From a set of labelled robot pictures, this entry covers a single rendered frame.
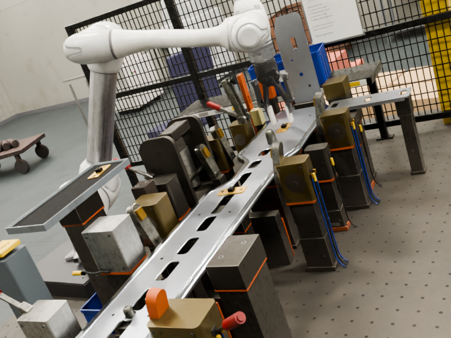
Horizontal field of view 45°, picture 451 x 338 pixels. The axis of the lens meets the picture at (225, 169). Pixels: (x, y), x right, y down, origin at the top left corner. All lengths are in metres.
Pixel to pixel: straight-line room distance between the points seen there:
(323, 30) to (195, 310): 1.61
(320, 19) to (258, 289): 1.42
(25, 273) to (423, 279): 0.98
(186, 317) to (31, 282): 0.52
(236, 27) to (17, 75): 11.10
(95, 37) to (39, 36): 9.80
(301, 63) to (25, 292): 1.29
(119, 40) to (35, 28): 9.83
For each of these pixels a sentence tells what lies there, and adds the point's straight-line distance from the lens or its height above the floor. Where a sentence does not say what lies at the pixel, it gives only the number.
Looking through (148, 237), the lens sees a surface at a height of 1.02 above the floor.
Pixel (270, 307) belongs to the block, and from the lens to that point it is 1.24.
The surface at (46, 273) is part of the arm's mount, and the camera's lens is 2.16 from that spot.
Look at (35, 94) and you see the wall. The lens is 12.40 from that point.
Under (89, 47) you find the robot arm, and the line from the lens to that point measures 1.91.
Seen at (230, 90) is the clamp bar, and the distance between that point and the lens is 1.93.
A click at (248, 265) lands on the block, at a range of 1.15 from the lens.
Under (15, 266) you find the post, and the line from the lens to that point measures 1.35.
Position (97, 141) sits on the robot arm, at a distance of 2.17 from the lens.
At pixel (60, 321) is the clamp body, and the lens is 1.19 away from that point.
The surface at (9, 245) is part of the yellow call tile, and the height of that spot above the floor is 1.16.
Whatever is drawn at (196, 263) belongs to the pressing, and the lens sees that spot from 1.24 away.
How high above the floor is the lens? 1.57
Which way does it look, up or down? 20 degrees down
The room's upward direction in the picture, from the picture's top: 20 degrees counter-clockwise
